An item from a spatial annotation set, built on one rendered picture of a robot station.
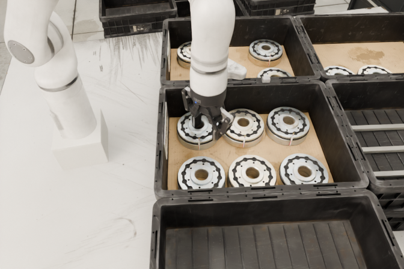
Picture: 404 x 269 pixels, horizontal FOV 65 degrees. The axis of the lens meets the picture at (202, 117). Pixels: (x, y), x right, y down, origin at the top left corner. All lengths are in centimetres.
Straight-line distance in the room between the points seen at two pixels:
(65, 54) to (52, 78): 6
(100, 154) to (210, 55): 47
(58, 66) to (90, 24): 214
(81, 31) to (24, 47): 216
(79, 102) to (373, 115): 75
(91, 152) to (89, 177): 7
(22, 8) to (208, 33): 31
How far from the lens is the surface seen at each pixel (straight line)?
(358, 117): 93
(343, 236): 72
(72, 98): 80
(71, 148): 89
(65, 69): 76
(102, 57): 129
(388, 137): 92
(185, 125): 77
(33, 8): 62
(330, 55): 111
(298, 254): 68
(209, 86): 61
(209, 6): 50
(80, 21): 298
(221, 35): 53
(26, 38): 67
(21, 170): 102
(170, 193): 60
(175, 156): 76
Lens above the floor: 145
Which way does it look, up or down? 48 degrees down
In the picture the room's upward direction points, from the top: straight up
